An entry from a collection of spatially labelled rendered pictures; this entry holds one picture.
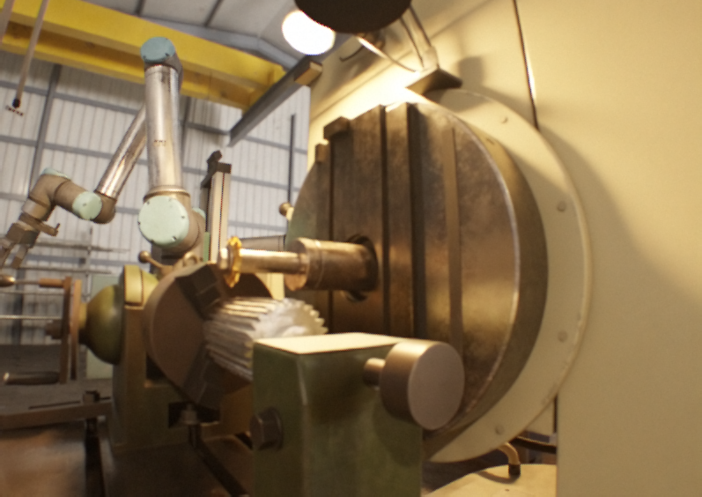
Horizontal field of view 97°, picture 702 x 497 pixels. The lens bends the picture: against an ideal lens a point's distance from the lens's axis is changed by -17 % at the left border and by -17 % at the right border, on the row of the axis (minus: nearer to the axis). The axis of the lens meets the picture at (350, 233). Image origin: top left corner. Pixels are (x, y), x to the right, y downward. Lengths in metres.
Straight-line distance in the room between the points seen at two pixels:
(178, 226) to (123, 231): 8.93
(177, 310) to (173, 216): 0.66
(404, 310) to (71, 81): 10.91
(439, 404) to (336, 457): 0.08
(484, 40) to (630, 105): 0.28
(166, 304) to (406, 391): 0.39
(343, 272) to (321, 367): 0.32
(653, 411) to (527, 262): 0.22
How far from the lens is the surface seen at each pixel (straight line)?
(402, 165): 0.57
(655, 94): 0.55
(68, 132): 10.68
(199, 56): 8.45
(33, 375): 0.83
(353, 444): 0.27
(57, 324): 0.80
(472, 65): 0.70
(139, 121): 1.52
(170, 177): 1.24
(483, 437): 0.60
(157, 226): 1.18
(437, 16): 0.82
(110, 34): 8.28
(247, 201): 11.01
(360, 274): 0.58
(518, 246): 0.45
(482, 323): 0.47
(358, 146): 0.66
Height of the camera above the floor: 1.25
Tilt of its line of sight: 9 degrees up
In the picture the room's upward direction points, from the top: straight up
